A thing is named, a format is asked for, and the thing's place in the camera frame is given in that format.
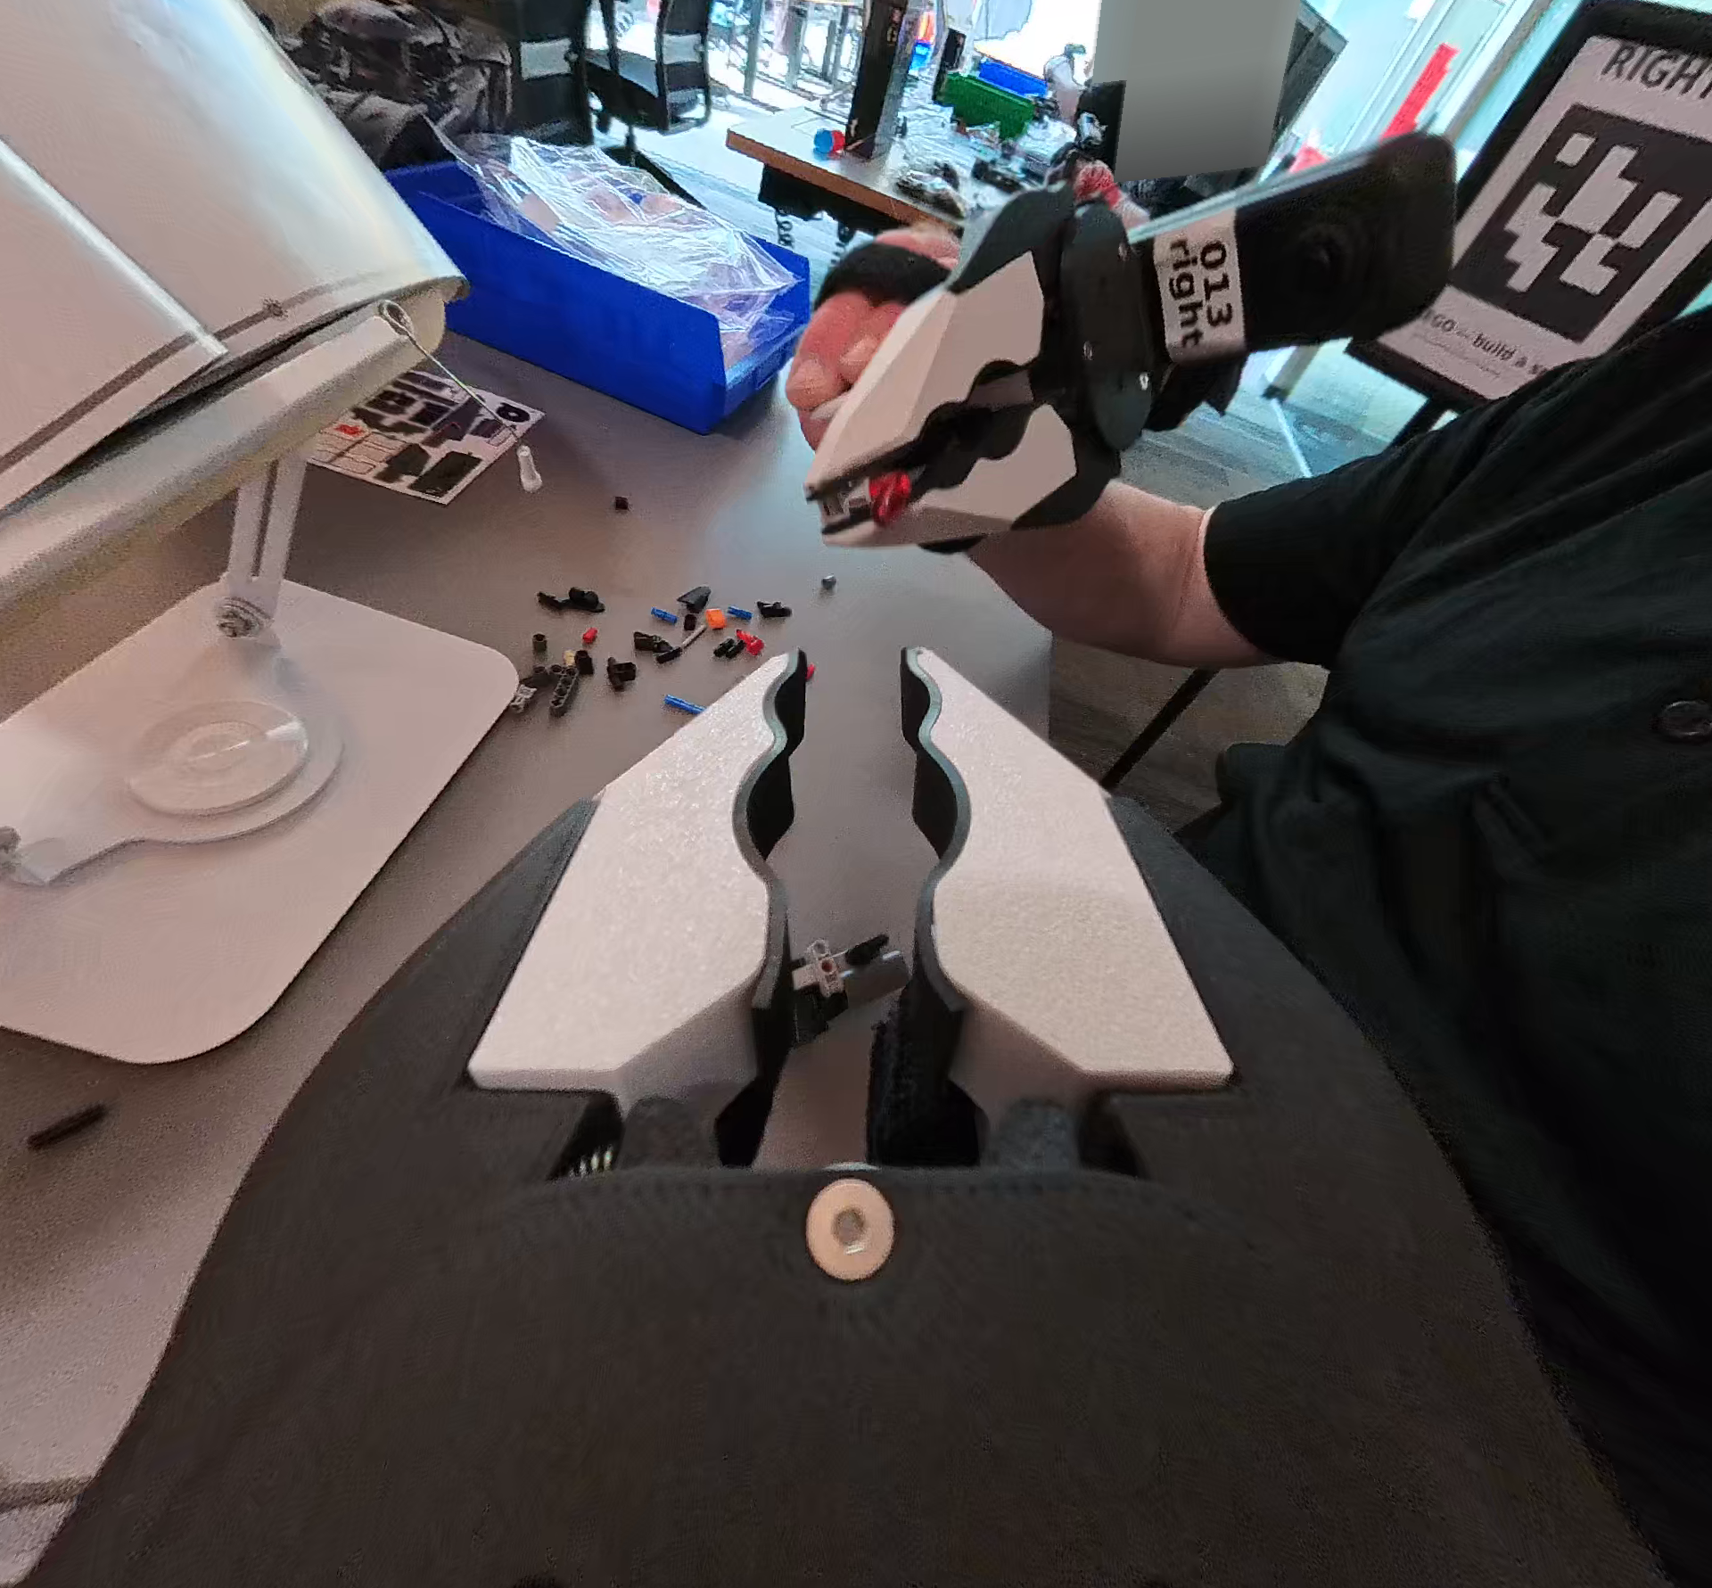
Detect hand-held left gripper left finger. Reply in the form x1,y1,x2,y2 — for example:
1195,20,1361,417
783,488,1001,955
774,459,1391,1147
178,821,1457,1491
465,647,816,1167

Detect dark lego set box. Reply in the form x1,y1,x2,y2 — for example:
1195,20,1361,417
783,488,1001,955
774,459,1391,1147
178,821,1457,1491
207,0,527,175

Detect black upright box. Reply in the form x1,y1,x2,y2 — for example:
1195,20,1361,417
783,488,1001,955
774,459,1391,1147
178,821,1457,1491
846,0,939,161

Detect scattered small lego pieces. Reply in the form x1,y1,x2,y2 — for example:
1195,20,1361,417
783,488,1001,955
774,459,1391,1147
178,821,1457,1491
513,571,840,722

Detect white book stand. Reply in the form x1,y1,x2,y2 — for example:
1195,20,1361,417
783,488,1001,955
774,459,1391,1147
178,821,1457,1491
0,278,548,1068

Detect clear plastic bags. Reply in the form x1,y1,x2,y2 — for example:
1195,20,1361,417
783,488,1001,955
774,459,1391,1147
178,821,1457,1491
427,133,809,338

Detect person in dark shirt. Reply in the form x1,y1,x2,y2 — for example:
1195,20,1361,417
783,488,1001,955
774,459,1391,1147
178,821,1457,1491
1177,311,1712,1588

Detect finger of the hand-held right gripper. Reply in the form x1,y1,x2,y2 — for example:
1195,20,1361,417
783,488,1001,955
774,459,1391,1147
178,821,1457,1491
804,252,1061,508
820,400,1083,549

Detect framed black white marker sign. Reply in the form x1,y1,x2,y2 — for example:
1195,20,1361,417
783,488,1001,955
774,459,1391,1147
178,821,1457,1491
1345,0,1712,410

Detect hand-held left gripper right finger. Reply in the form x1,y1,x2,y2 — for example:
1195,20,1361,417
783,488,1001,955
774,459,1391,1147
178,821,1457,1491
899,644,1239,1165

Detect lego instruction booklet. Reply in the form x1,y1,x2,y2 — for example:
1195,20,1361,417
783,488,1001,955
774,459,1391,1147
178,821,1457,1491
0,0,471,512

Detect wooden office table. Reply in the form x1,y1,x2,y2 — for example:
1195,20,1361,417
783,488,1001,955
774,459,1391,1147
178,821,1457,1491
727,104,1072,236

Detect black sticker sheet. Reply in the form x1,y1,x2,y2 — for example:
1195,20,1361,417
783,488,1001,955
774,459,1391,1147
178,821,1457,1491
306,366,548,507

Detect blue plastic parts bin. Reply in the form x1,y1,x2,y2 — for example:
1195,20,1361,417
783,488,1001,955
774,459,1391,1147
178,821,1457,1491
387,137,816,437

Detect grey lego sub-assembly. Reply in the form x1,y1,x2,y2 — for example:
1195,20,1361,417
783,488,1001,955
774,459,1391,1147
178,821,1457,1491
789,933,915,1044

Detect person's right hand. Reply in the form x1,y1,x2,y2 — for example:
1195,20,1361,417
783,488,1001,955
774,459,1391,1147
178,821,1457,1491
787,227,963,443

